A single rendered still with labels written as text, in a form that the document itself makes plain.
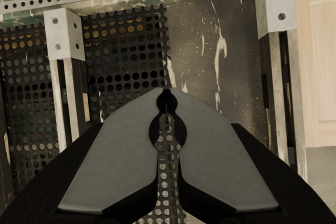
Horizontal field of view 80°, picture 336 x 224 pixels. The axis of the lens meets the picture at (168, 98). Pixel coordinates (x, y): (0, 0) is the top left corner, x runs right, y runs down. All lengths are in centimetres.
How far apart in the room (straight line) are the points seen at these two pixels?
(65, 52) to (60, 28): 6
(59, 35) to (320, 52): 64
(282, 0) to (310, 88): 22
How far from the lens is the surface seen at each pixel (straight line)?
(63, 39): 59
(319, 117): 62
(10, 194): 83
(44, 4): 67
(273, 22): 53
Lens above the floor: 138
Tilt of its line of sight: 32 degrees down
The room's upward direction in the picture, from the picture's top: 179 degrees clockwise
